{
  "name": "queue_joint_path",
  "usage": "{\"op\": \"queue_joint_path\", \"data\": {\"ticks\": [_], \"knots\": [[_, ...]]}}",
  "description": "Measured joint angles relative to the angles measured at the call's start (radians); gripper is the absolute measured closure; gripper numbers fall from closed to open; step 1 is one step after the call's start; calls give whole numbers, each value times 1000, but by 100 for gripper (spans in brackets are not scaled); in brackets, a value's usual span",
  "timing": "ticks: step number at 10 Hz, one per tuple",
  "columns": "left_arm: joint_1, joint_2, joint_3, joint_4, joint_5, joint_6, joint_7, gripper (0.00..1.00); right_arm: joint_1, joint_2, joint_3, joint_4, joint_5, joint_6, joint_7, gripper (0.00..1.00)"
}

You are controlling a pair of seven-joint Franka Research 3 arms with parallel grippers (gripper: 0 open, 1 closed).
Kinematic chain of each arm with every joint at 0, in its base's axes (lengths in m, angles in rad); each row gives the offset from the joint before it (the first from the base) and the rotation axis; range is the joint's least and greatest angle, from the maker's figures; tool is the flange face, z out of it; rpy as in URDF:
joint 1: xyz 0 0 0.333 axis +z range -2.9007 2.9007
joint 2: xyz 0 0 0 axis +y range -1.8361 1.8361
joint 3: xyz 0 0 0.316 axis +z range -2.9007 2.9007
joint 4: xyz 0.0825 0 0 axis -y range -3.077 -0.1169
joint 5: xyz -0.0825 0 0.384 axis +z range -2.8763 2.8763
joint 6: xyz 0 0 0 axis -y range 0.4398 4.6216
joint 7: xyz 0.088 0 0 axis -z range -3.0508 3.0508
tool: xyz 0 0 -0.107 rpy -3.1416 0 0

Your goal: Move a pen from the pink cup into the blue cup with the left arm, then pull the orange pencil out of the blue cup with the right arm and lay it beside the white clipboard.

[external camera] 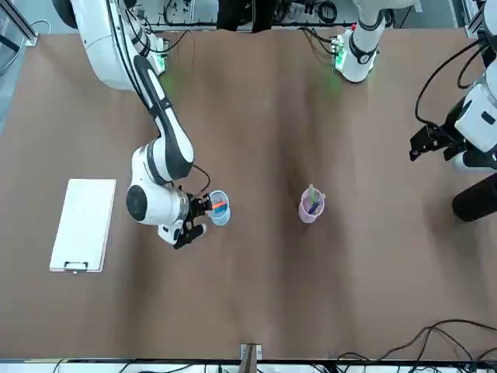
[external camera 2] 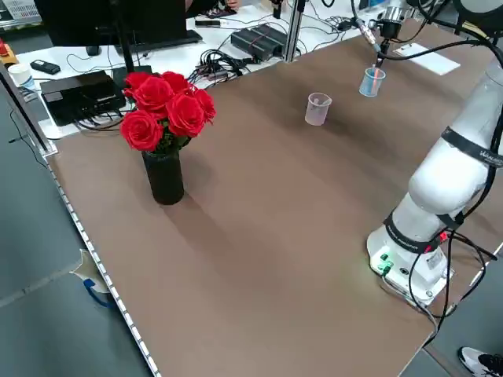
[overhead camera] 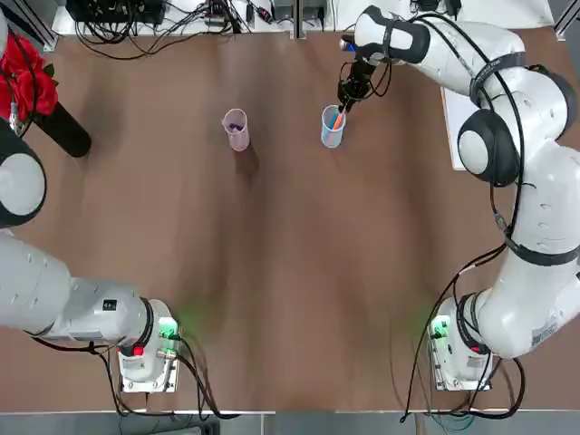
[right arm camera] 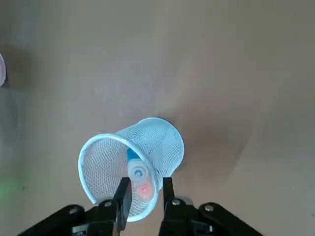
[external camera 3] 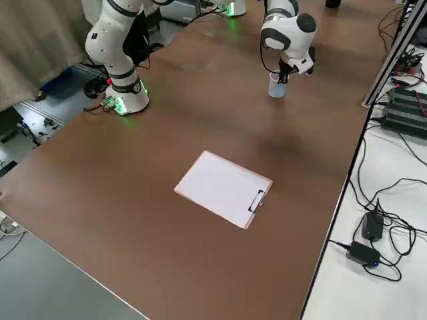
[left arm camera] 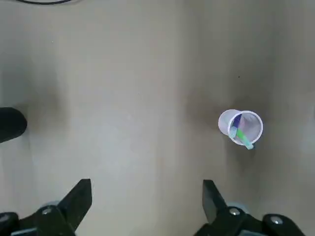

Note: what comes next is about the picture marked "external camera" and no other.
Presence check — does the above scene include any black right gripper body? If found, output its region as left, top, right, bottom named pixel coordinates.
left=185, top=193, right=205, bottom=228

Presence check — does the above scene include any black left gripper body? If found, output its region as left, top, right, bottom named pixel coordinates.
left=421, top=124, right=467, bottom=151

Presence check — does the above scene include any blue plastic cup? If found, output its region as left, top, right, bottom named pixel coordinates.
left=207, top=190, right=233, bottom=228

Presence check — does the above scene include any pink plastic cup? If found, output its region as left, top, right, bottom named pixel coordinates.
left=297, top=189, right=327, bottom=225

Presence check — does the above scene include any white clipboard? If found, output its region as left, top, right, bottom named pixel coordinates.
left=49, top=178, right=117, bottom=275

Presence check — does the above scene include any metal clipboard clip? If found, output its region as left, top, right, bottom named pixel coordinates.
left=63, top=260, right=89, bottom=275

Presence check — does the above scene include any black cylinder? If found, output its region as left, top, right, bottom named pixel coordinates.
left=452, top=176, right=497, bottom=223

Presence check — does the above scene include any green lit circuit board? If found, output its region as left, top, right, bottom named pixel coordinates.
left=155, top=37, right=171, bottom=75
left=329, top=33, right=346, bottom=71

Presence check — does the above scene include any person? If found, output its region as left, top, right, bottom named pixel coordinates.
left=216, top=0, right=277, bottom=34

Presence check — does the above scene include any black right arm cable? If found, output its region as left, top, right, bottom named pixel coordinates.
left=112, top=0, right=213, bottom=200

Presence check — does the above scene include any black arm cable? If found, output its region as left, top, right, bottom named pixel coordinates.
left=414, top=37, right=492, bottom=127
left=112, top=0, right=213, bottom=200

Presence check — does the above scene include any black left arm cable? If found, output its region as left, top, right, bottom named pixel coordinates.
left=414, top=37, right=492, bottom=127

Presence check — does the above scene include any aluminium frame post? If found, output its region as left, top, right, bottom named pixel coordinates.
left=5, top=0, right=40, bottom=46
left=464, top=0, right=497, bottom=40

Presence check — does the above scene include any metal table edge bracket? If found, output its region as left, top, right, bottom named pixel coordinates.
left=239, top=343, right=263, bottom=373

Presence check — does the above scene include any coiled black cable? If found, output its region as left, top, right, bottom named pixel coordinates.
left=318, top=0, right=337, bottom=21

